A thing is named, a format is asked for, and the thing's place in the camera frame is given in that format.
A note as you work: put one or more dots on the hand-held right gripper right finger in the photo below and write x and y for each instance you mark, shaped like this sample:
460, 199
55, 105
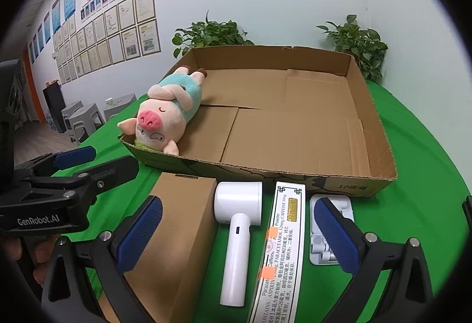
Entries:
337, 234

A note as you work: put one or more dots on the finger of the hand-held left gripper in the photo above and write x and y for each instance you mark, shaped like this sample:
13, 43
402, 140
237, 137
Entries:
107, 173
75, 155

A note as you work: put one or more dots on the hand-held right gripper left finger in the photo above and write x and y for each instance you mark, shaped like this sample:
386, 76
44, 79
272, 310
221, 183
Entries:
142, 230

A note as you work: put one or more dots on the white folding phone stand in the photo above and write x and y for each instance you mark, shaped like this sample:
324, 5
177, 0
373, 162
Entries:
318, 253

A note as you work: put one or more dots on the plain brown cardboard box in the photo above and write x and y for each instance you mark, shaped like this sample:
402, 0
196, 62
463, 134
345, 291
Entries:
177, 219

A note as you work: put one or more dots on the white and green medicine box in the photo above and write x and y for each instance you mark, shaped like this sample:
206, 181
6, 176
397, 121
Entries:
284, 271

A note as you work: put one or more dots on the white handheld fabric shaver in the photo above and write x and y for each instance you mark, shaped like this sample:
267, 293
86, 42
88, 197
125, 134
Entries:
236, 256

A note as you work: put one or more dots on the cardboard tray box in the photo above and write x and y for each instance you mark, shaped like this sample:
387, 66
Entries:
295, 116

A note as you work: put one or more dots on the person's left hand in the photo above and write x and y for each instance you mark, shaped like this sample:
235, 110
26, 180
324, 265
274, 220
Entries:
46, 253

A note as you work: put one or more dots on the grey plastic stool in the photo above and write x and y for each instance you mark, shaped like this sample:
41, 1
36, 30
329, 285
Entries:
120, 107
86, 122
72, 113

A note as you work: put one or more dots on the black cabinet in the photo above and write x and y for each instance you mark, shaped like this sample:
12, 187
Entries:
54, 105

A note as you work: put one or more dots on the paper cup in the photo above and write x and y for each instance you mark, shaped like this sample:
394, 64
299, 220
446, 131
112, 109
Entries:
109, 102

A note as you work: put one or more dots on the green tablecloth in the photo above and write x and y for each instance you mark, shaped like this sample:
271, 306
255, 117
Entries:
405, 234

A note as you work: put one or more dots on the pink pig plush toy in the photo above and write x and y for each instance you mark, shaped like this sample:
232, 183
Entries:
177, 90

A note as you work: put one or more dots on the green potted plant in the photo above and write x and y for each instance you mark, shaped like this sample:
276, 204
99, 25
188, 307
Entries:
357, 42
210, 35

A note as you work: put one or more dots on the group of framed wall certificates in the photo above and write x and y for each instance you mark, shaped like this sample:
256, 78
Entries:
110, 35

